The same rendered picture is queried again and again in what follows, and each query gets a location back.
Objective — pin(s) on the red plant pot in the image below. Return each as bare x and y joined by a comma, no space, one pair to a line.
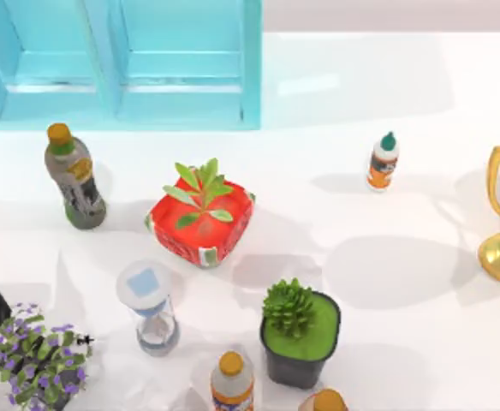
203,218

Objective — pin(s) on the small bottle with green cap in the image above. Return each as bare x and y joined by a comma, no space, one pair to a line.
383,164

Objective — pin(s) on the black pot with green plant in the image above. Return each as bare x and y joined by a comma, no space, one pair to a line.
301,338

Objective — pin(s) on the hourglass with blue sand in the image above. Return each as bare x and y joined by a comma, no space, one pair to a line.
149,308

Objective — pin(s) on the light blue rack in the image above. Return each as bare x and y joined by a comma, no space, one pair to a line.
181,64

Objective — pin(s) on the grey bottle with orange cap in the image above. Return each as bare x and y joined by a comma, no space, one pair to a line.
76,184

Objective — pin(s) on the white bottle with orange cap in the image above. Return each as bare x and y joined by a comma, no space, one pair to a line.
231,383

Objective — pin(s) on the orange capped bottle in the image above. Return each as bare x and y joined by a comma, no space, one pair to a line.
325,401

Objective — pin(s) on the purple flower plant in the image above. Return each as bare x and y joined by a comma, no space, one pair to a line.
31,359

